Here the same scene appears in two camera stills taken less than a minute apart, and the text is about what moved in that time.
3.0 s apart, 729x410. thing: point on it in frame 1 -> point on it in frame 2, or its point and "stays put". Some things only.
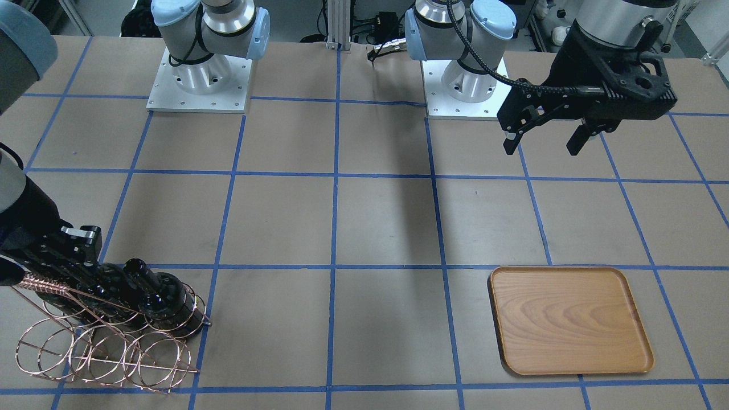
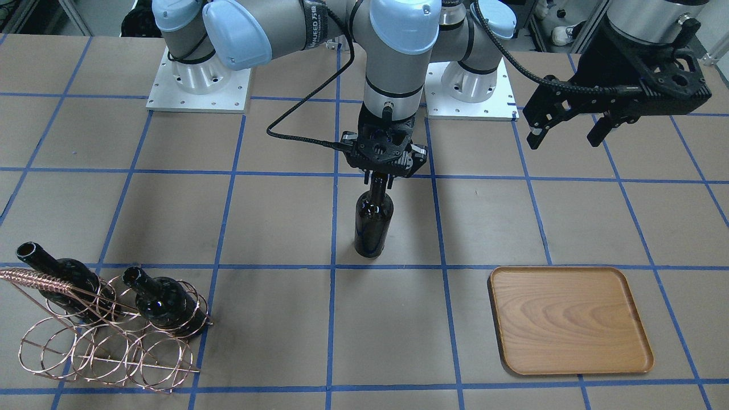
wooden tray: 568,320 stays put
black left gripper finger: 589,128 -> 610,120
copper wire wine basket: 81,340 stays put
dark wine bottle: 109,286 -> 373,216
